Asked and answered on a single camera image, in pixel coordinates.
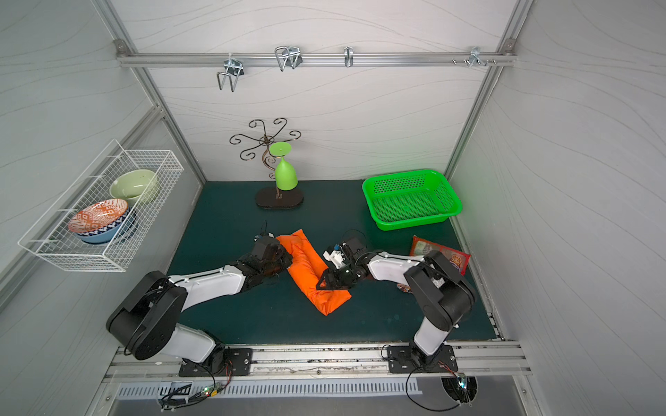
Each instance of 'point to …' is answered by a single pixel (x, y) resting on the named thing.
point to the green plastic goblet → (285, 177)
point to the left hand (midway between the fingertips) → (294, 256)
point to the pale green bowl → (132, 185)
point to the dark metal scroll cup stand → (272, 198)
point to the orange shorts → (304, 269)
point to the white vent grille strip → (193, 391)
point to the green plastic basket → (410, 198)
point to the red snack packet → (421, 247)
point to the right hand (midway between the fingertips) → (322, 286)
